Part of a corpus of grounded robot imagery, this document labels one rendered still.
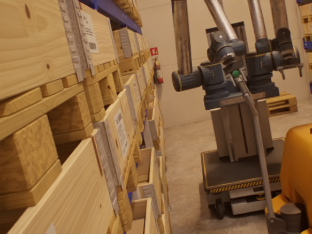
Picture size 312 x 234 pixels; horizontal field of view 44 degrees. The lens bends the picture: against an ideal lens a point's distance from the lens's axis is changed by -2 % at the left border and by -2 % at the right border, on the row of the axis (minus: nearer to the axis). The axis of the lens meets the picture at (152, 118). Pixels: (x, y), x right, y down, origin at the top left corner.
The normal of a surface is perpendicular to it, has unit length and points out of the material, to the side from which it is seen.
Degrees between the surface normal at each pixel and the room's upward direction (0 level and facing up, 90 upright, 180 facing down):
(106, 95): 90
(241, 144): 90
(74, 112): 90
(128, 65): 90
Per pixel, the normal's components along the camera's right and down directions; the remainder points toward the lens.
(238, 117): -0.09, 0.20
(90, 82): 0.69, -0.02
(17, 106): 0.98, -0.21
